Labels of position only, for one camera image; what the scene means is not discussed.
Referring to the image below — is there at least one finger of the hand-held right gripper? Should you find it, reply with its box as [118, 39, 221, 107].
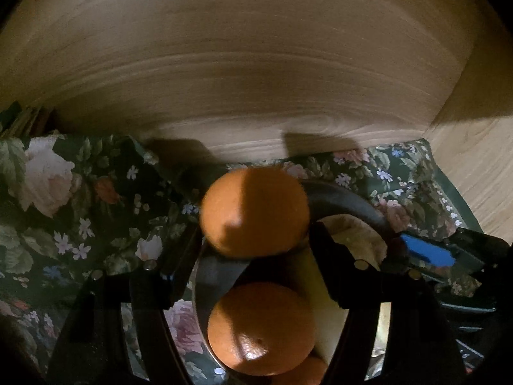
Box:
[387, 228, 509, 274]

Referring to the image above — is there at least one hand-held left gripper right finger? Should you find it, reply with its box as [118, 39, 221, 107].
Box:
[310, 222, 469, 385]

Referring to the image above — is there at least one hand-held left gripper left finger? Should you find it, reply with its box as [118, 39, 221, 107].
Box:
[48, 222, 210, 385]

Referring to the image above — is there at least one dark round plate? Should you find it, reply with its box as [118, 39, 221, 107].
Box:
[191, 180, 405, 385]

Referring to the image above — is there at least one medium orange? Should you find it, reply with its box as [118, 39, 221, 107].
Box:
[199, 167, 311, 258]

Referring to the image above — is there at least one large orange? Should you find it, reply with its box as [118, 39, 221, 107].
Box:
[207, 281, 317, 377]

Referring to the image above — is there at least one small mandarin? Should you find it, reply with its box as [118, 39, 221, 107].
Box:
[270, 355, 329, 385]

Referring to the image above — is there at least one dark floral cloth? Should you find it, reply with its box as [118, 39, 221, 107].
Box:
[0, 132, 482, 385]

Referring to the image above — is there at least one wooden desk hutch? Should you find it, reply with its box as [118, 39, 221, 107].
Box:
[0, 0, 513, 249]

